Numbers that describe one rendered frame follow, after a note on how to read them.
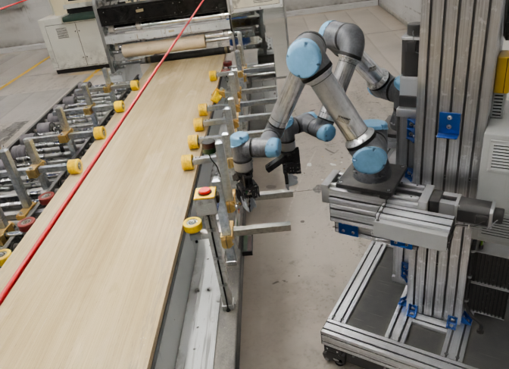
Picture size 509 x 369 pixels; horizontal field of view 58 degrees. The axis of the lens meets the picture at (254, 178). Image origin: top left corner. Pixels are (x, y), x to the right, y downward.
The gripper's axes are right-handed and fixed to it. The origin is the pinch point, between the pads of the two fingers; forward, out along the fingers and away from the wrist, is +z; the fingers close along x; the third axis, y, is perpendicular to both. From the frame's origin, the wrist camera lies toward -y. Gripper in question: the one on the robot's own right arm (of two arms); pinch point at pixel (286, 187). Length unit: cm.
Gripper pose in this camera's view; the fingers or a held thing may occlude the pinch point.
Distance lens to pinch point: 215.8
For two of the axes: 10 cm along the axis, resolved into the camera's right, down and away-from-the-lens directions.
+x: 0.1, -4.9, 8.7
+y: 9.9, -1.0, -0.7
